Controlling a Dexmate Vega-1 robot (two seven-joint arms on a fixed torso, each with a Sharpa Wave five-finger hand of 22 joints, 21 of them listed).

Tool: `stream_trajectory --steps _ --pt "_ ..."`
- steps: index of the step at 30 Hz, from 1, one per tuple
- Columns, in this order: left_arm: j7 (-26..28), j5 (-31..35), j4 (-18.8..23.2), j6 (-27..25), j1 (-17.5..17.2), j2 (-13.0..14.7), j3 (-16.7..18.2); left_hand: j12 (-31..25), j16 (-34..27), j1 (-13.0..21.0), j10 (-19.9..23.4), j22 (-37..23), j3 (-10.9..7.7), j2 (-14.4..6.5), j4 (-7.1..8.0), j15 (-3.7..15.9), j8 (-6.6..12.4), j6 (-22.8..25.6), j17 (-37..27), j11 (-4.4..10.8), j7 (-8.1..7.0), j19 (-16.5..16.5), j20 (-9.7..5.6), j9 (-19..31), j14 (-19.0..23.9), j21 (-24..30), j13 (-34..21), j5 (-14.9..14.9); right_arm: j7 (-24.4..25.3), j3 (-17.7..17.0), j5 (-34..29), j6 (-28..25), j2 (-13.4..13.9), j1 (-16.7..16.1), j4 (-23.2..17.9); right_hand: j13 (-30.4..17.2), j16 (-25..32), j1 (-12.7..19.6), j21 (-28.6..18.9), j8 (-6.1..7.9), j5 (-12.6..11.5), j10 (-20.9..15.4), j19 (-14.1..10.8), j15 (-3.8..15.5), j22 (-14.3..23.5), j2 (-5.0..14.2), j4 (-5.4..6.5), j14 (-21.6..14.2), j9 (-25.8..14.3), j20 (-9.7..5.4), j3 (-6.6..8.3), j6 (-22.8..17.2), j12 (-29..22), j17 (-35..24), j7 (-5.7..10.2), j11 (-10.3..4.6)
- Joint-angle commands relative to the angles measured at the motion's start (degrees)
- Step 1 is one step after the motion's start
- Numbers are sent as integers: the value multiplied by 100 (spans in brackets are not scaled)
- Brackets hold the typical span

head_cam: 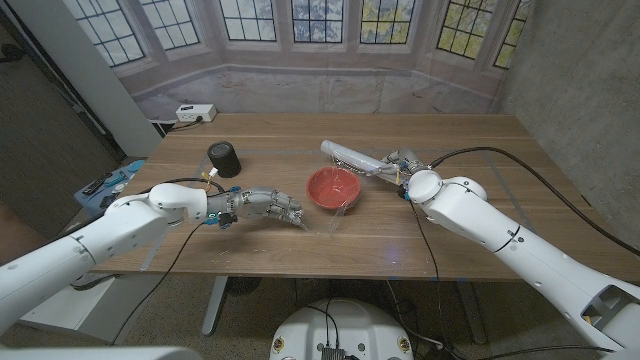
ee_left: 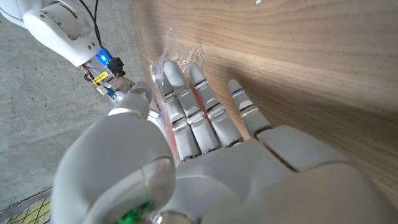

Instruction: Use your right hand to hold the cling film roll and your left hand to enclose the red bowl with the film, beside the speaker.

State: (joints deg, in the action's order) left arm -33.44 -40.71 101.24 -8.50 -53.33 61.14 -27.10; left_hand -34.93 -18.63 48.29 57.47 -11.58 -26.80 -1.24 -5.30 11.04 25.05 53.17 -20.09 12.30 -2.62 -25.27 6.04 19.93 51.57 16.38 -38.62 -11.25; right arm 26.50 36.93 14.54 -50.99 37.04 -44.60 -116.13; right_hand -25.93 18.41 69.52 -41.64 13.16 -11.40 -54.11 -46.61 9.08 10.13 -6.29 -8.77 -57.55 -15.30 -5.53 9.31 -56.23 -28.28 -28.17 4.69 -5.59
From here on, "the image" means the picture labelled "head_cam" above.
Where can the printed window backdrop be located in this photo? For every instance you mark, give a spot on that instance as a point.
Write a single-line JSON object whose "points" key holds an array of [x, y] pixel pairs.
{"points": [[310, 75]]}

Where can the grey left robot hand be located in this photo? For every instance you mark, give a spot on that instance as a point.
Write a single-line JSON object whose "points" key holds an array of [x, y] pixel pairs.
{"points": [[270, 202]]}

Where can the cling film roll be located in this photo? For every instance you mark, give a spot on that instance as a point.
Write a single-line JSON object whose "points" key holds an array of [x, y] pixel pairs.
{"points": [[350, 156]]}

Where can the white floor platform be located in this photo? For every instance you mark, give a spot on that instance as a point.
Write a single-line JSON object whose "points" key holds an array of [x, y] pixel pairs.
{"points": [[115, 312]]}

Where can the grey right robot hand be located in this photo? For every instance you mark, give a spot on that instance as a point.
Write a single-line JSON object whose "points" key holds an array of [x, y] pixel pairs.
{"points": [[405, 162]]}

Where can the white power strip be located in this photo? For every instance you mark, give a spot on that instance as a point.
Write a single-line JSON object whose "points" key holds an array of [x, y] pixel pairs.
{"points": [[195, 112]]}

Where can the black remote control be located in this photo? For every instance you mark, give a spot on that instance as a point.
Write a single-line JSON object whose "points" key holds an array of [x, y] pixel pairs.
{"points": [[96, 184]]}

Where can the black cylindrical speaker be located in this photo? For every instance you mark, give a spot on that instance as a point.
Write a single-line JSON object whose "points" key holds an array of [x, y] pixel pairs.
{"points": [[223, 157]]}

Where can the blue storage box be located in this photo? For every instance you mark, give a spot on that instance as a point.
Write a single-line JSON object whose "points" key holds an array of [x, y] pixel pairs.
{"points": [[110, 185]]}

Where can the person's bare leg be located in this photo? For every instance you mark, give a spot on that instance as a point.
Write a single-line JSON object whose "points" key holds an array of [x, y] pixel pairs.
{"points": [[10, 235]]}

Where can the transparent cling film sheet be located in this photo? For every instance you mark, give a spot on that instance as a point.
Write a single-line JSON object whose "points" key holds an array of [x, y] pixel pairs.
{"points": [[337, 220]]}

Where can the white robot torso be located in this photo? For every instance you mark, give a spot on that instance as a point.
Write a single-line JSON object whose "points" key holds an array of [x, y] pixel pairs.
{"points": [[340, 330]]}

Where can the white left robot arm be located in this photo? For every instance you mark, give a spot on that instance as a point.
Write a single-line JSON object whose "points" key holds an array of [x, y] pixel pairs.
{"points": [[90, 245]]}

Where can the grey table leg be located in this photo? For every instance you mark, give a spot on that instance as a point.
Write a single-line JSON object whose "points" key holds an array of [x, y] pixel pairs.
{"points": [[472, 315], [216, 305]]}

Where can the red bowl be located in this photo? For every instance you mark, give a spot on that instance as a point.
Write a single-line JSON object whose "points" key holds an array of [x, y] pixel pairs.
{"points": [[332, 187]]}

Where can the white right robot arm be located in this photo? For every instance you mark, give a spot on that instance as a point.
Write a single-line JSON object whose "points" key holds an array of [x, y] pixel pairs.
{"points": [[525, 255]]}

